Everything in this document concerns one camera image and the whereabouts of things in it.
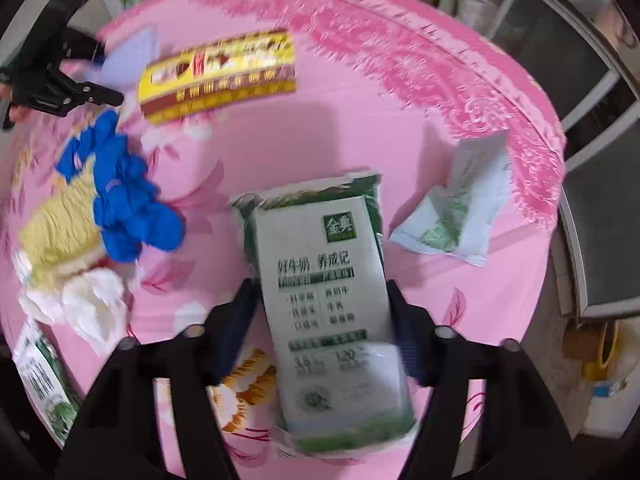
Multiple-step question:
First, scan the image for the clear bottle with blue label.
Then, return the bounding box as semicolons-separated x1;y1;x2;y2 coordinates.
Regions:
590;379;630;431

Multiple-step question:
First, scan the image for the yellow brown cardboard box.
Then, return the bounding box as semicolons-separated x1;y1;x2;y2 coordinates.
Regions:
137;30;298;123

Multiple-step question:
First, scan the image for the flattened green white milk carton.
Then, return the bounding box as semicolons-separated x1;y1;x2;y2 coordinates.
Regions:
12;322;83;446

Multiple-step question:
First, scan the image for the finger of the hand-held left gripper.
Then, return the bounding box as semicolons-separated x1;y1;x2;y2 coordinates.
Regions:
20;0;108;68
25;67;124;118

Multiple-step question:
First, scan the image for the pale purple paper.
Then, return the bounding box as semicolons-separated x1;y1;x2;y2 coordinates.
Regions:
97;27;161;93

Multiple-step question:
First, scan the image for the pink floral tablecloth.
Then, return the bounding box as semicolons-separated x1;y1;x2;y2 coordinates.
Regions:
0;0;568;480

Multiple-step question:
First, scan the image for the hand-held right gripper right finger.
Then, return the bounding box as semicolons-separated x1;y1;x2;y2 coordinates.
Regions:
385;279;593;480

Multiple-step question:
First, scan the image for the brown plastic bucket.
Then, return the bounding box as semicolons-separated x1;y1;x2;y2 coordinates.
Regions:
562;321;603;361

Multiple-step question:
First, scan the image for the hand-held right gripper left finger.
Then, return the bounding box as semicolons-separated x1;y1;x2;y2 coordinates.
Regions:
59;277;261;480

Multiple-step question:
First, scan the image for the green white milk carton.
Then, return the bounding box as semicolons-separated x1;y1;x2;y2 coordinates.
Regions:
230;172;418;458
389;134;508;267
12;322;83;446

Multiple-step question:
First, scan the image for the yellow cabbage leaf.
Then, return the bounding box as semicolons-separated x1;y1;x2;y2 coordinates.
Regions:
19;180;108;281

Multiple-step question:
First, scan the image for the crumpled green white milk carton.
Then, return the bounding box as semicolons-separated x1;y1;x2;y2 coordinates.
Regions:
389;134;508;267

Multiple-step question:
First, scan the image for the blue rubber glove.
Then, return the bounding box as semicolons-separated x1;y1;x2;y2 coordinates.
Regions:
55;110;183;263

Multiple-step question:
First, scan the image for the white plastic bag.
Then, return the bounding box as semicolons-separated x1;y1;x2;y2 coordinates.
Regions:
15;250;131;356

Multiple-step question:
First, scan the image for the yellow cooking oil jug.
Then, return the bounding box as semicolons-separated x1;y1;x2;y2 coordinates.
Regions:
582;321;623;382

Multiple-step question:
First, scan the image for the kitchen cabinet with glass doors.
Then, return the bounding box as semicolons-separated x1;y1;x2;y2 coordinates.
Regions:
440;0;640;321

